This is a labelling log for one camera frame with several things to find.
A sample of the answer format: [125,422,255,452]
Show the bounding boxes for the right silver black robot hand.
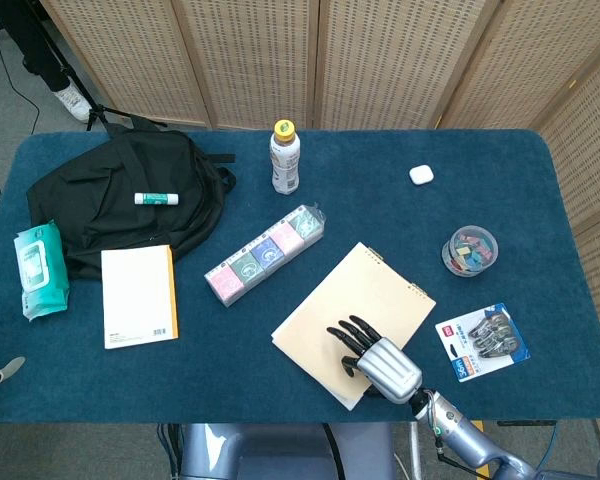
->
[326,314,424,404]

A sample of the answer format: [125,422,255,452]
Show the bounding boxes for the cream paper notebook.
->
[270,242,437,412]

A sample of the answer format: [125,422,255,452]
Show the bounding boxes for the white notebook orange spine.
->
[100,244,180,350]

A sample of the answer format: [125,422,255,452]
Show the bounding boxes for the binder clip retail card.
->
[434,302,532,384]

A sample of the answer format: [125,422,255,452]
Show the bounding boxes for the blue-grey robot torso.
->
[179,423,396,480]

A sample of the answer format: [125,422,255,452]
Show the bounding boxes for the clear jar of coloured clips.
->
[440,225,499,276]

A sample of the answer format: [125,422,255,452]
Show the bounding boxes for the dark blue tablecloth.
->
[0,129,600,425]

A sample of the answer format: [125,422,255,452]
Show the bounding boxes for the pastel tissue multipack in plastic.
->
[203,202,328,308]

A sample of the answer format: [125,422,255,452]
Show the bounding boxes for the white earbuds case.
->
[408,165,435,187]

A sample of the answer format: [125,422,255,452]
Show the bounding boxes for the white drink bottle yellow cap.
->
[269,119,301,196]

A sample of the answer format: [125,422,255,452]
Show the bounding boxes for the white green glue stick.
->
[133,192,180,207]

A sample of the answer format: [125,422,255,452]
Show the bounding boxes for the woven wood-framed folding screen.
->
[39,0,600,436]

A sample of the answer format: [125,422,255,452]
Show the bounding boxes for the black backpack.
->
[26,122,237,281]

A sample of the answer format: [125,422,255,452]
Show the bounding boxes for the green wet wipes pack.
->
[13,220,71,322]

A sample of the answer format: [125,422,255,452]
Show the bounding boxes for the black foot with grey tip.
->
[0,356,27,389]

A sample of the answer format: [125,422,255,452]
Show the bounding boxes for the black tripod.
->
[39,19,169,134]

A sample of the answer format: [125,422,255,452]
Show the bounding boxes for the white sneaker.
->
[52,83,92,124]

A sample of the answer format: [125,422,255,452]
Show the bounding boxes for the person leg black trousers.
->
[0,0,77,92]

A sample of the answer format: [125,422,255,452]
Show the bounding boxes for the thin blue cable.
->
[548,422,562,474]

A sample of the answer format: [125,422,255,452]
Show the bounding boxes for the thin black floor cable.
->
[0,27,61,129]

